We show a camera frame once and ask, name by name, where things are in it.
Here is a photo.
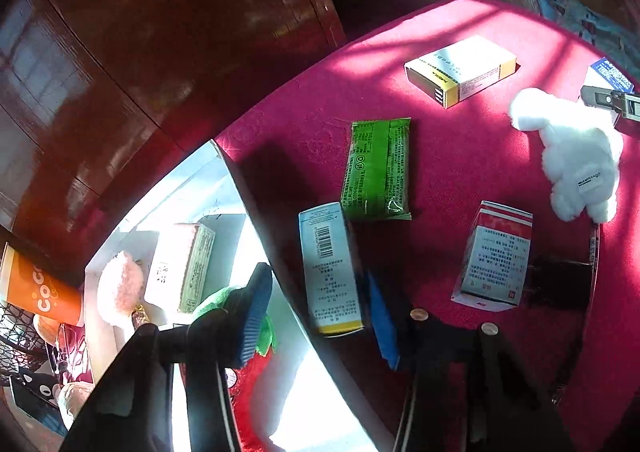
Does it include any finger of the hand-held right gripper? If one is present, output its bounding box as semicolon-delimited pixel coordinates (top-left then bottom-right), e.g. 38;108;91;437
580;85;640;123

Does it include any black charger plug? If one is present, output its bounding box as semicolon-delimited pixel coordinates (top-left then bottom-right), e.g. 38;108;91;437
525;256;593;312

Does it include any strawberry plush toy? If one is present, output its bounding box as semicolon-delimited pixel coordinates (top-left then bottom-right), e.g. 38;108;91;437
192;285;278;448

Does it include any red and white medicine box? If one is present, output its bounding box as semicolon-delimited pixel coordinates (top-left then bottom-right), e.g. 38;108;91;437
451;200;534;314

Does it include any dark red wooden cabinet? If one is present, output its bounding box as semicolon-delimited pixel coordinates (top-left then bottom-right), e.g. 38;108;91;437
0;0;348;278

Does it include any beige box in bin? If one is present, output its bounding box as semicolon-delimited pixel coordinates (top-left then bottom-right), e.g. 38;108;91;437
145;222;217;314

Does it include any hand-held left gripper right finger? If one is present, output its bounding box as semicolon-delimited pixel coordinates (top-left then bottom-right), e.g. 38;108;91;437
367;272;581;452

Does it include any wire basket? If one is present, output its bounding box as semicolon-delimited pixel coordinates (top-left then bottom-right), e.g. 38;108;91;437
0;302;51;373

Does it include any blue quilt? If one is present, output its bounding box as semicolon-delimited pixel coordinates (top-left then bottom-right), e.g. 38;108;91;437
530;0;640;63

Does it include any blue and white medicine box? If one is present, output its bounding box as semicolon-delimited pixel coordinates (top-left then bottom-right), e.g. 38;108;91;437
582;56;636;98

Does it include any pink plush ball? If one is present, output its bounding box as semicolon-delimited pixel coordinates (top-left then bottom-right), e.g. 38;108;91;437
96;252;146;325

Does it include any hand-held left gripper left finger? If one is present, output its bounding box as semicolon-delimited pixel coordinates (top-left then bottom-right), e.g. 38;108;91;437
60;262;275;452

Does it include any green packet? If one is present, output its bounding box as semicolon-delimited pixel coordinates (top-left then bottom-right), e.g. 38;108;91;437
340;117;413;222

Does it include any white plush toy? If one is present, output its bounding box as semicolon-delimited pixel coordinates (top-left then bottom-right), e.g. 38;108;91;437
508;87;625;224

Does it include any white box tray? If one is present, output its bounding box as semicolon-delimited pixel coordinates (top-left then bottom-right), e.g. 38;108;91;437
82;139;396;452

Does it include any light blue medicine box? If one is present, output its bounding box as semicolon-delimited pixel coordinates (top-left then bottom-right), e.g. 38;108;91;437
298;202;366;337

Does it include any orange paper cup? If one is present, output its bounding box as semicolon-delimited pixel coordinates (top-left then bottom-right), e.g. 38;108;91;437
0;242;86;325

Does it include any yellow and white medicine box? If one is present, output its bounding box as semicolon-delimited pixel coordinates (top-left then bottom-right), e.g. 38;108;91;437
404;35;517;109

